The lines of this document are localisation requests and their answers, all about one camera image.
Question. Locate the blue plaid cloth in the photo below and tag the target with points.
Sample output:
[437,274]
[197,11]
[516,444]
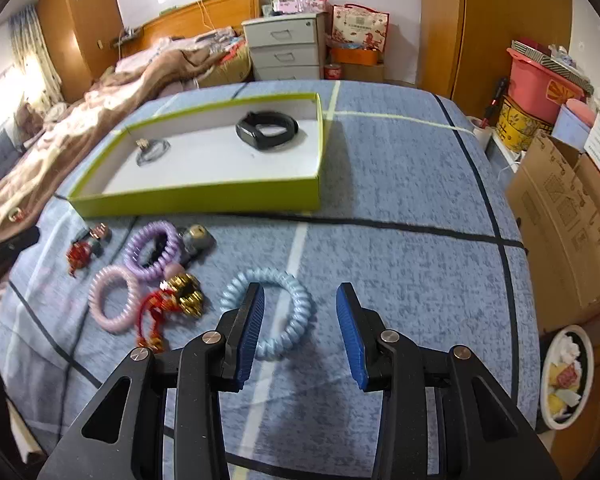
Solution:
[405,210]

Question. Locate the pink boxes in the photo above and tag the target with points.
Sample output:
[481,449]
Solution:
[300,5]

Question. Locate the small cardboard box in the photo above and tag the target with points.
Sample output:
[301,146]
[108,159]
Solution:
[362,72]

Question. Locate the red can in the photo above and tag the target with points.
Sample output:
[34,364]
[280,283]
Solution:
[333,71]

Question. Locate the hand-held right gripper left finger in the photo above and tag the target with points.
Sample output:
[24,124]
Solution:
[247,340]

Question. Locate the small red knot charm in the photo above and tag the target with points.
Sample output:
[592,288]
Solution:
[77,257]

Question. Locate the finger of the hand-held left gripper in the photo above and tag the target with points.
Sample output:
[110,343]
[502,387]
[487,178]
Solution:
[10,246]

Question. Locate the red patterned gift bag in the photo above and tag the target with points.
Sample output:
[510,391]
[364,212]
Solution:
[360,27]

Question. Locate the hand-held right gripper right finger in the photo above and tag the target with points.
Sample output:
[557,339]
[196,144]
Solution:
[352,340]

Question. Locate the bowl of scraps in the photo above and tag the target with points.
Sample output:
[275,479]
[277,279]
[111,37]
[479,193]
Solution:
[565,380]

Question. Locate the white drawer nightstand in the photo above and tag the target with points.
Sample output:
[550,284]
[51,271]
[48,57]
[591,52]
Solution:
[285,45]

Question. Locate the large cardboard box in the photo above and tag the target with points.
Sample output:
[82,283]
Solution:
[560,230]

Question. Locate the orange box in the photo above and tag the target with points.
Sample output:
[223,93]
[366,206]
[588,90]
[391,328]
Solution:
[352,56]

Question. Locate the yellow patterned tin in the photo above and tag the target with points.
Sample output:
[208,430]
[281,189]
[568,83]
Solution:
[517,125]

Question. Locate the black smart wristband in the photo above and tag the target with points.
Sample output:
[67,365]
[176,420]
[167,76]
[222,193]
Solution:
[247,135]

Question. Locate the dotted curtain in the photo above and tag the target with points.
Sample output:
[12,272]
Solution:
[35,50]

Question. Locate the green cardboard box tray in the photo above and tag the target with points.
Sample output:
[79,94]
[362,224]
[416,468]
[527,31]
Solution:
[205,200]

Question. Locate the wooden wardrobe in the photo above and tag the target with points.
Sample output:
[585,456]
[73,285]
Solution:
[75,25]

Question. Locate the pink lid container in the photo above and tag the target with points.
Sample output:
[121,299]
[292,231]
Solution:
[575,120]

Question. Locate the black red tool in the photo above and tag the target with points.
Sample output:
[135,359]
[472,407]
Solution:
[495,100]

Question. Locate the power strip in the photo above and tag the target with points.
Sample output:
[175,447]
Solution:
[130,35]

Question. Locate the wooden door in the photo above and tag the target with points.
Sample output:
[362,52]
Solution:
[490,20]

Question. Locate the striped flat box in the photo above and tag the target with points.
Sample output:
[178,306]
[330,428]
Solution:
[545,57]

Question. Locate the red tassel knot charm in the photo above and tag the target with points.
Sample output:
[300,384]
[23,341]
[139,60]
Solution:
[152,310]

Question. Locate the wooden headboard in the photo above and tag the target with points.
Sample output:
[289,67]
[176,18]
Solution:
[205,15]

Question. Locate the brown blanket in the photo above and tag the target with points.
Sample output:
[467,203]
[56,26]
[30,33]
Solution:
[80,125]

